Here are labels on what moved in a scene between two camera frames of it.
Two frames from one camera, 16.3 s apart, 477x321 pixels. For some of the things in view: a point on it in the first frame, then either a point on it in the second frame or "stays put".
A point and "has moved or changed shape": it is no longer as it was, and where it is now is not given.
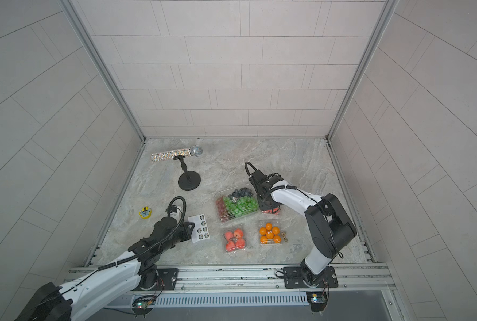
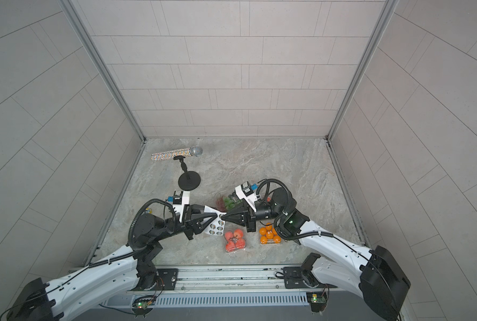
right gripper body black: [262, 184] to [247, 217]
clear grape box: [236, 202] stays put
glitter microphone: [194, 151] stays put
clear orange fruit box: [270, 232] stays put
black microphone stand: [188, 180] stays put
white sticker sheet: [200, 231] has moved or changed shape
